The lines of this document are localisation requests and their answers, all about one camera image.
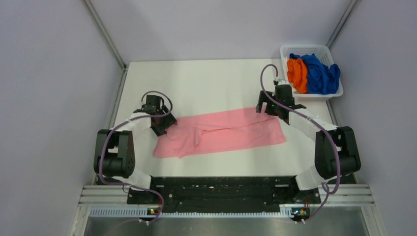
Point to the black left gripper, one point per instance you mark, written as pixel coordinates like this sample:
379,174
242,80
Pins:
169,119

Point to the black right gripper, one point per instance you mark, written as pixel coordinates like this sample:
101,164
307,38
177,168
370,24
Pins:
268,109

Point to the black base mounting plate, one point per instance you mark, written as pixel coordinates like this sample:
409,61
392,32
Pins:
223,194

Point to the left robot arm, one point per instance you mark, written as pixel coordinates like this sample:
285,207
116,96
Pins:
115,158

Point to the orange t shirt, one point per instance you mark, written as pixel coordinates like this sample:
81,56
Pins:
297,75

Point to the aluminium frame rail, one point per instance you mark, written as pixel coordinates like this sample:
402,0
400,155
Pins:
351,195

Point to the aluminium corner post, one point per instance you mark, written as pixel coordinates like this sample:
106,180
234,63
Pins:
341,23
104,33

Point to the pink t shirt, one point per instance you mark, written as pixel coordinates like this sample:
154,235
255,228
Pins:
219,132

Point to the left aluminium corner post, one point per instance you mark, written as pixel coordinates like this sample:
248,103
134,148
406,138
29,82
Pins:
104,33

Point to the blue t shirt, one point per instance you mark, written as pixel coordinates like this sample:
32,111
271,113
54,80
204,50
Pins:
321,78

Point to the white slotted cable duct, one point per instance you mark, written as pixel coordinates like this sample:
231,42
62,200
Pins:
151,212

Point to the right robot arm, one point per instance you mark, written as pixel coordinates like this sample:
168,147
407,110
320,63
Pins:
335,154

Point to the right aluminium corner post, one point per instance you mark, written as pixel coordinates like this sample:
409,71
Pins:
341,23

